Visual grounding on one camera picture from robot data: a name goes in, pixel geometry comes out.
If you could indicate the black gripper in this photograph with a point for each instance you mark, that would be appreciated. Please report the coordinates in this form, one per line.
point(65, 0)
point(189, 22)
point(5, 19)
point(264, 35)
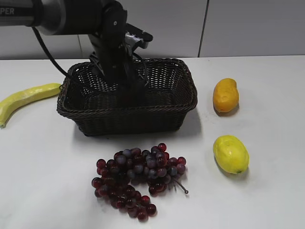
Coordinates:
point(119, 65)

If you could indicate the yellow banana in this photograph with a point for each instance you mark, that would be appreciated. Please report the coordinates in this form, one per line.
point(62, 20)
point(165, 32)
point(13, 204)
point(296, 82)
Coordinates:
point(22, 98)

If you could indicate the red grape bunch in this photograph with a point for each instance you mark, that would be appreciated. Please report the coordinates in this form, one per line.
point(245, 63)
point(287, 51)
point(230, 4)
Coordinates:
point(133, 176)

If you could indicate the black wicker basket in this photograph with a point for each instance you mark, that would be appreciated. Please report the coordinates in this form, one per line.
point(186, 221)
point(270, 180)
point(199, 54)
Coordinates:
point(96, 109)

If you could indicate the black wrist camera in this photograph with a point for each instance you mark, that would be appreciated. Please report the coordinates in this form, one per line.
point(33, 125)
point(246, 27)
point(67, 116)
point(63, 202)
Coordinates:
point(135, 37)

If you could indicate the orange mango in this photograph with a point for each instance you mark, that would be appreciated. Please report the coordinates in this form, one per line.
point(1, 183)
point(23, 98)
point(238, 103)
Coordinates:
point(225, 95)

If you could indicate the yellow lemon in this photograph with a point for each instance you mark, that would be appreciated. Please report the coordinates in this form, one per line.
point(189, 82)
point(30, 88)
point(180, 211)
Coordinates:
point(230, 154)

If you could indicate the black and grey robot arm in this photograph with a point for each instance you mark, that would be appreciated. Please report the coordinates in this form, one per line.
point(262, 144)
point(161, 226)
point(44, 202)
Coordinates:
point(105, 23)

